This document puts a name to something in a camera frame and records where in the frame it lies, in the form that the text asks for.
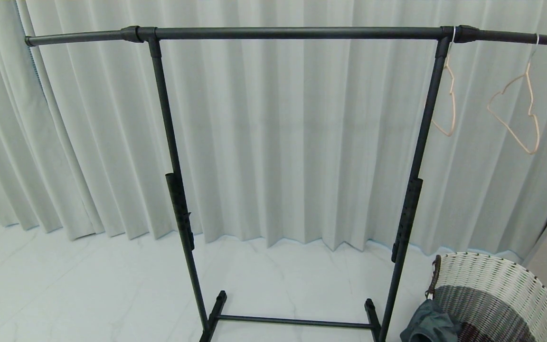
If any pink clothes hanger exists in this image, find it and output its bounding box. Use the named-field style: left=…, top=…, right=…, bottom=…
left=431, top=52, right=457, bottom=137
left=486, top=44, right=540, bottom=155

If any black clothes rack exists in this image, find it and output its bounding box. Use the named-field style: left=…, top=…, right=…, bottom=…
left=24, top=25, right=547, bottom=342

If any white laundry basket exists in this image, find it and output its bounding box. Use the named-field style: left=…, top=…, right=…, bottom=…
left=424, top=252, right=547, bottom=342

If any white curtain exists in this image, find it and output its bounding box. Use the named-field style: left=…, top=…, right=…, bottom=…
left=0, top=0, right=547, bottom=263

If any dark grey garment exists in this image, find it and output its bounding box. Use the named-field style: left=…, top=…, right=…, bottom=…
left=399, top=299, right=466, bottom=342

